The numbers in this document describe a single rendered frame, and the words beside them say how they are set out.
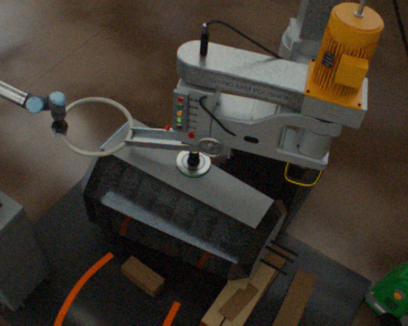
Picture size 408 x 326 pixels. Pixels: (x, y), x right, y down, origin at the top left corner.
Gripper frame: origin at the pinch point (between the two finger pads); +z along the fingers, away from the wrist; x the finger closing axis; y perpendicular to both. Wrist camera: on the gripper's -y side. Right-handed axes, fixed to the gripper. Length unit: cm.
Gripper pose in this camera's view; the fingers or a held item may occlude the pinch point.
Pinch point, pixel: (60, 133)
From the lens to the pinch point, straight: 304.3
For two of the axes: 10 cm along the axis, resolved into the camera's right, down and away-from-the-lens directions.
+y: 2.6, 8.0, -5.5
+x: 9.5, -0.9, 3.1
